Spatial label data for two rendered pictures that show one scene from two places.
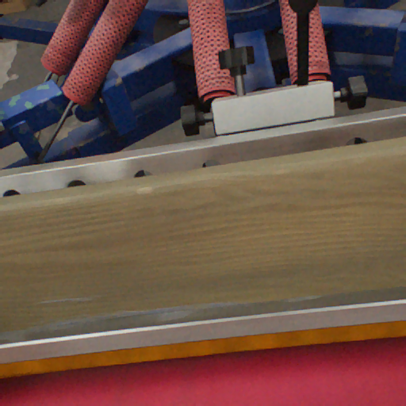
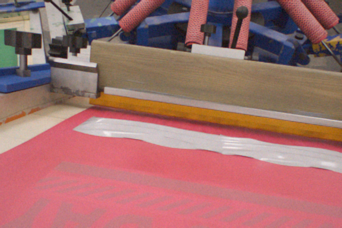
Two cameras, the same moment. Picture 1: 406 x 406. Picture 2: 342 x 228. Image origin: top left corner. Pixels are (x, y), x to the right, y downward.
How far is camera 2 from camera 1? 22 cm
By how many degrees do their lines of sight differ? 3
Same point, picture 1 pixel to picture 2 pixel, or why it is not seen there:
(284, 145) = not seen: hidden behind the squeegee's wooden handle
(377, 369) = (227, 131)
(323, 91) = (240, 53)
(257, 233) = (203, 76)
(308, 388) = (204, 129)
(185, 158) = not seen: hidden behind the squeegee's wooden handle
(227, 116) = (197, 51)
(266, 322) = (198, 103)
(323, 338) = (214, 120)
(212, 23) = (201, 12)
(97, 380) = (133, 115)
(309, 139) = not seen: hidden behind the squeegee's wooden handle
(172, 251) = (175, 74)
